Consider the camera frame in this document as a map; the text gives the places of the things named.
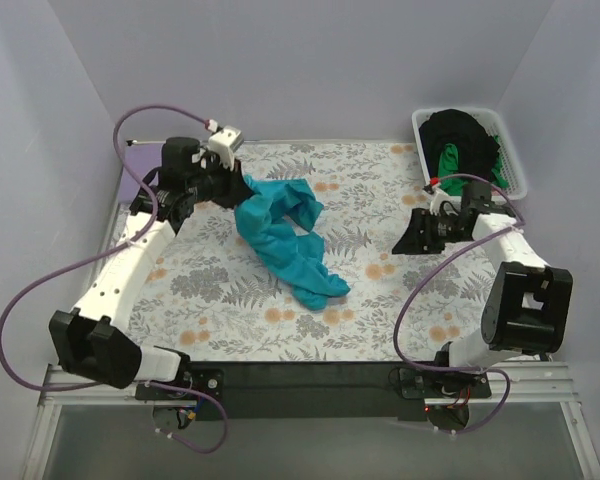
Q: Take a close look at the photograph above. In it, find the teal t shirt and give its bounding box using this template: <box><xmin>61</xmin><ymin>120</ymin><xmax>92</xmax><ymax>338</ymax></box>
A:
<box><xmin>234</xmin><ymin>175</ymin><xmax>350</xmax><ymax>311</ymax></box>

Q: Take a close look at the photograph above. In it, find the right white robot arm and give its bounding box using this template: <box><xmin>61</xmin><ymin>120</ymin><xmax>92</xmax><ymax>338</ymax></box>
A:
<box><xmin>392</xmin><ymin>175</ymin><xmax>573</xmax><ymax>398</ymax></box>

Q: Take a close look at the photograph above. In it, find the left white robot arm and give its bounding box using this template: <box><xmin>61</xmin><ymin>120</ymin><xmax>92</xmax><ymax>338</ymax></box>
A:
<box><xmin>49</xmin><ymin>127</ymin><xmax>253</xmax><ymax>400</ymax></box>

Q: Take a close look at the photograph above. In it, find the green t shirt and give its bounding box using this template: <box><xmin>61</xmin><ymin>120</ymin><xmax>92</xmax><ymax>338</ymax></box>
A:
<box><xmin>437</xmin><ymin>135</ymin><xmax>509</xmax><ymax>196</ymax></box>

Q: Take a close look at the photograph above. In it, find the folded purple t shirt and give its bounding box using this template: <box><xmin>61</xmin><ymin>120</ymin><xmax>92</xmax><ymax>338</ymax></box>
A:
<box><xmin>117</xmin><ymin>142</ymin><xmax>163</xmax><ymax>204</ymax></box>

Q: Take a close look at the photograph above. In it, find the black t shirt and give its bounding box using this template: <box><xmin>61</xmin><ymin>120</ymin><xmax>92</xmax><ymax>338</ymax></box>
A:
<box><xmin>419</xmin><ymin>109</ymin><xmax>491</xmax><ymax>177</ymax></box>

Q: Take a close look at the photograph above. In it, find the floral table cloth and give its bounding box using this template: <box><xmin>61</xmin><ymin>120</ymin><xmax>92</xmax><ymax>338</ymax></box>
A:
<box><xmin>126</xmin><ymin>142</ymin><xmax>495</xmax><ymax>361</ymax></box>

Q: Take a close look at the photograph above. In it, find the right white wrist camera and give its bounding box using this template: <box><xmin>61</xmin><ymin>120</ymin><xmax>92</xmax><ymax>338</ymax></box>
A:
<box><xmin>423</xmin><ymin>177</ymin><xmax>451</xmax><ymax>215</ymax></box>

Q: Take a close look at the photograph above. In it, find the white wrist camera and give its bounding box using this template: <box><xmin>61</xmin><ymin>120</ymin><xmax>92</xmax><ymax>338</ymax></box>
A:
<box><xmin>423</xmin><ymin>177</ymin><xmax>451</xmax><ymax>215</ymax></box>
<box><xmin>191</xmin><ymin>120</ymin><xmax>244</xmax><ymax>170</ymax></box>

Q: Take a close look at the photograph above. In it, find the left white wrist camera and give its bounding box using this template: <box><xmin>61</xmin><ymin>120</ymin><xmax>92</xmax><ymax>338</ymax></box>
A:
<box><xmin>191</xmin><ymin>120</ymin><xmax>244</xmax><ymax>170</ymax></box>

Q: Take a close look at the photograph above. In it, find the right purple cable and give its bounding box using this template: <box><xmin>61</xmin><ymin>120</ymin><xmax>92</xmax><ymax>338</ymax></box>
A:
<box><xmin>394</xmin><ymin>172</ymin><xmax>526</xmax><ymax>435</ymax></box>

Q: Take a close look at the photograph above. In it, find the purple cable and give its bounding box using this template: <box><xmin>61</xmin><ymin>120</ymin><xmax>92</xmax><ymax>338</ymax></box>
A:
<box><xmin>0</xmin><ymin>103</ymin><xmax>230</xmax><ymax>454</ymax></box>
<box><xmin>394</xmin><ymin>172</ymin><xmax>526</xmax><ymax>435</ymax></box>

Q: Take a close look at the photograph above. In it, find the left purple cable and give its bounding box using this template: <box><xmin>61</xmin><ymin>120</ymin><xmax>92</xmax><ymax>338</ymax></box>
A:
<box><xmin>0</xmin><ymin>103</ymin><xmax>230</xmax><ymax>454</ymax></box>

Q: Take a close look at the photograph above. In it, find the aluminium frame rail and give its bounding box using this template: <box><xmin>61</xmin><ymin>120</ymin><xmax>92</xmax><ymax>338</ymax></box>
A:
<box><xmin>23</xmin><ymin>361</ymin><xmax>600</xmax><ymax>479</ymax></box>

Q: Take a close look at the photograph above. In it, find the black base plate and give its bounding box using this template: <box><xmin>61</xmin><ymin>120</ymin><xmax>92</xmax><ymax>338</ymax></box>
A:
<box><xmin>134</xmin><ymin>359</ymin><xmax>492</xmax><ymax>424</ymax></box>

